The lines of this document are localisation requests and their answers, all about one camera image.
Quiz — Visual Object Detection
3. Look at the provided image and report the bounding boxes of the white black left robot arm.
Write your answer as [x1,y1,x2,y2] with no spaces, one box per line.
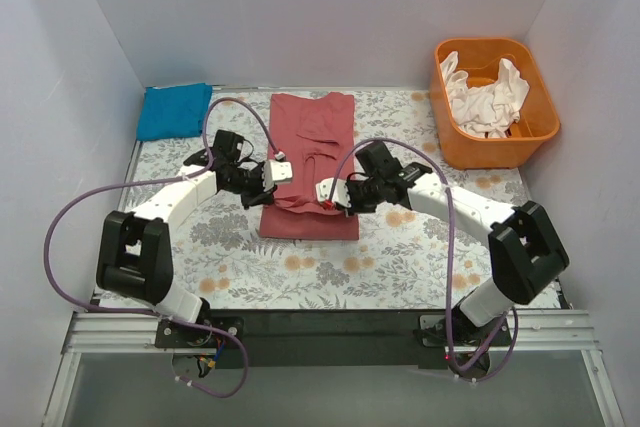
[96,130,293,347]

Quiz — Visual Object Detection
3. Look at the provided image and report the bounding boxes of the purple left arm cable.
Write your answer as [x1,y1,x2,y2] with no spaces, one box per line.
[43,98,289,398]

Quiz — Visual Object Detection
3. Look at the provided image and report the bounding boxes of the orange plastic basket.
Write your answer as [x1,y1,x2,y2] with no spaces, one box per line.
[429,37,560,170]

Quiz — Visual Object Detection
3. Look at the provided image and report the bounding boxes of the white t shirts in basket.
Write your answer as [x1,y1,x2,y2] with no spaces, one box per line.
[440,51,530,139]

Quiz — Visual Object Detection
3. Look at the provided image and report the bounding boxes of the aluminium frame rail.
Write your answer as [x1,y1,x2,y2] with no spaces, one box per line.
[62,309,601,354]

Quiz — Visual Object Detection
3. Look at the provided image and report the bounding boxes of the folded blue t shirt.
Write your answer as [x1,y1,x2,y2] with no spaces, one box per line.
[136,83,213,142]

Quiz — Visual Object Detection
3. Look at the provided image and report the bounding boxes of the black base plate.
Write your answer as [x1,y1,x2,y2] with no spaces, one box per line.
[154,310,514,371]

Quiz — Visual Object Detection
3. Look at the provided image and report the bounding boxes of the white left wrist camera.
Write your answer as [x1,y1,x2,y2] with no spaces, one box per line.
[263,160,293,190]

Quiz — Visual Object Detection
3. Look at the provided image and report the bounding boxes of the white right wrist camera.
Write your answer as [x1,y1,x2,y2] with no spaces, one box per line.
[315,178,351,209]

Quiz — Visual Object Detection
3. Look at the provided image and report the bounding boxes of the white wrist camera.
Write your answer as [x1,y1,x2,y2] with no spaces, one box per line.
[315,178,351,209]
[263,160,293,190]

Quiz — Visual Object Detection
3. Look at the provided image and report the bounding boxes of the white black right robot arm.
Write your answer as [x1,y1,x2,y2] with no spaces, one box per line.
[316,138,569,345]

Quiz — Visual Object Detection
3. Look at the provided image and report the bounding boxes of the red t shirt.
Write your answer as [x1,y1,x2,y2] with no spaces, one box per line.
[259,92,359,241]

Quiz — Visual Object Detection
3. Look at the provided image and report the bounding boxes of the floral table mat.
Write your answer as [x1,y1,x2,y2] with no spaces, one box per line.
[130,89,529,309]

